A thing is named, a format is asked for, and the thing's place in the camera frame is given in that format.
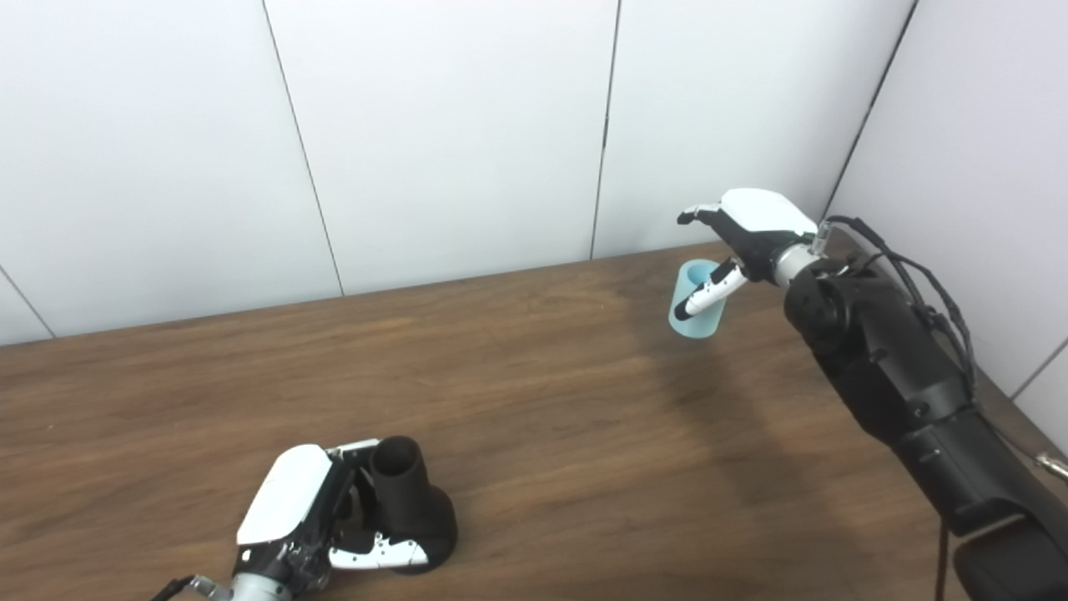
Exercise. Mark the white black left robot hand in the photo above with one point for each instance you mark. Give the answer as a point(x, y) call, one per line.
point(284, 492)

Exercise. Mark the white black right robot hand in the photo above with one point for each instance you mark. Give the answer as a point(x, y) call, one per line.
point(763, 213)

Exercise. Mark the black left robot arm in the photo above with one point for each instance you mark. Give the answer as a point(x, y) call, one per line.
point(259, 591)

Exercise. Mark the black funnel-shaped nozzle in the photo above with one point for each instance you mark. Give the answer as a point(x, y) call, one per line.
point(409, 501)

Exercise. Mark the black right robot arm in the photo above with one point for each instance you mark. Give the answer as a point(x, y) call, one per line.
point(901, 376)

